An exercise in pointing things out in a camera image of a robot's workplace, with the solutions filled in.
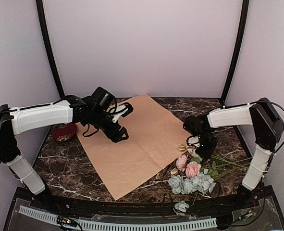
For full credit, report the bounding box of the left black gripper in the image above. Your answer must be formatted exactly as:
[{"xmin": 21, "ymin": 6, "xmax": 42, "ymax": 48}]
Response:
[{"xmin": 90, "ymin": 109, "xmax": 129, "ymax": 143}]

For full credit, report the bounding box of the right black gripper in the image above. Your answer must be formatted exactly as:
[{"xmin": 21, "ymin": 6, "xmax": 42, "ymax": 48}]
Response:
[{"xmin": 196, "ymin": 129, "xmax": 218, "ymax": 159}]

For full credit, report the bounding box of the white fake flower stem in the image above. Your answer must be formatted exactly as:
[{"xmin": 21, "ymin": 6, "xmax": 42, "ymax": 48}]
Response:
[{"xmin": 178, "ymin": 144, "xmax": 252, "ymax": 168}]

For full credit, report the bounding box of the peach wrapping paper sheet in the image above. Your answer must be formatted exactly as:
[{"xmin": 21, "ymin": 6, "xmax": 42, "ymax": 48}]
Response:
[{"xmin": 77, "ymin": 95, "xmax": 189, "ymax": 200}]

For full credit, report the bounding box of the pink fake flower stem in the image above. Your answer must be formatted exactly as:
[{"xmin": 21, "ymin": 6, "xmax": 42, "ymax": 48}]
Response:
[{"xmin": 172, "ymin": 154, "xmax": 248, "ymax": 178}]

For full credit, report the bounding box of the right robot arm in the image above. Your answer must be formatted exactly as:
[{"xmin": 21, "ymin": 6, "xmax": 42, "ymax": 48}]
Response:
[{"xmin": 183, "ymin": 98, "xmax": 284, "ymax": 209}]

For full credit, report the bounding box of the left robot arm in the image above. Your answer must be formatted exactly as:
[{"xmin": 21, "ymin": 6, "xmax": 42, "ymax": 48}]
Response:
[{"xmin": 0, "ymin": 87, "xmax": 134, "ymax": 210}]

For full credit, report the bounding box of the blue fake flower bunch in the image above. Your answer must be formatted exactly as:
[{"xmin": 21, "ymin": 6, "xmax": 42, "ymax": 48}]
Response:
[{"xmin": 168, "ymin": 168, "xmax": 236, "ymax": 195}]

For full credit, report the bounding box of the single blue fake flower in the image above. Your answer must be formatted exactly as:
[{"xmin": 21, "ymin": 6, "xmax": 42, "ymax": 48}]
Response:
[{"xmin": 173, "ymin": 201, "xmax": 189, "ymax": 214}]

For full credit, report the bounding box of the small circuit board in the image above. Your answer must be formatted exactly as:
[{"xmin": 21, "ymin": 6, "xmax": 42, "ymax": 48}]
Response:
[{"xmin": 56, "ymin": 216, "xmax": 77, "ymax": 227}]

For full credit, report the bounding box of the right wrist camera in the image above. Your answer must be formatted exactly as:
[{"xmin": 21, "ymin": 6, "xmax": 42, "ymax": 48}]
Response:
[{"xmin": 186, "ymin": 136, "xmax": 200, "ymax": 148}]

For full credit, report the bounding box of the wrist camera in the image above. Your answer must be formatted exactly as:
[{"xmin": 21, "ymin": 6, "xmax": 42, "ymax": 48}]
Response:
[
  {"xmin": 112, "ymin": 103, "xmax": 134, "ymax": 123},
  {"xmin": 186, "ymin": 136, "xmax": 200, "ymax": 148}
]

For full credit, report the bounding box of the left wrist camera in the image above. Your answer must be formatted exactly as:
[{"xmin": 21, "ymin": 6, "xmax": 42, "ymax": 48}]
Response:
[{"xmin": 112, "ymin": 103, "xmax": 134, "ymax": 123}]

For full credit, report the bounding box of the white slotted cable duct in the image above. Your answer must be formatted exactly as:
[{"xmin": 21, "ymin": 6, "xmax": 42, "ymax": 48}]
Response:
[{"xmin": 18, "ymin": 206, "xmax": 217, "ymax": 231}]

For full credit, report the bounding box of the right black frame post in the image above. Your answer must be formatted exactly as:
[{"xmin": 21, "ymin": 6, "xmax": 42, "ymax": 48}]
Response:
[{"xmin": 220, "ymin": 0, "xmax": 249, "ymax": 104}]

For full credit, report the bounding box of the black frame post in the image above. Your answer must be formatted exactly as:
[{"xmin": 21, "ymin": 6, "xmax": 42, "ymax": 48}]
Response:
[
  {"xmin": 220, "ymin": 0, "xmax": 249, "ymax": 104},
  {"xmin": 36, "ymin": 0, "xmax": 65, "ymax": 98}
]

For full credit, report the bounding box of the left black frame post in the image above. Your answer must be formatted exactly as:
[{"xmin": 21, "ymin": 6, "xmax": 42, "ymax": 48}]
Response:
[{"xmin": 36, "ymin": 0, "xmax": 65, "ymax": 98}]

